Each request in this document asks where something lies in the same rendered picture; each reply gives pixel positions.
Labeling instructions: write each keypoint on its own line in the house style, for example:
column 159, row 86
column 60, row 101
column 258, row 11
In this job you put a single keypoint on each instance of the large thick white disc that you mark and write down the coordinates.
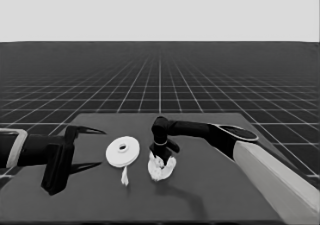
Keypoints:
column 131, row 151

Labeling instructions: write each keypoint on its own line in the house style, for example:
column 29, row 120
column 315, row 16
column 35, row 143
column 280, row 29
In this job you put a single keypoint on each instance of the white round carrier with pins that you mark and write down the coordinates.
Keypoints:
column 168, row 176

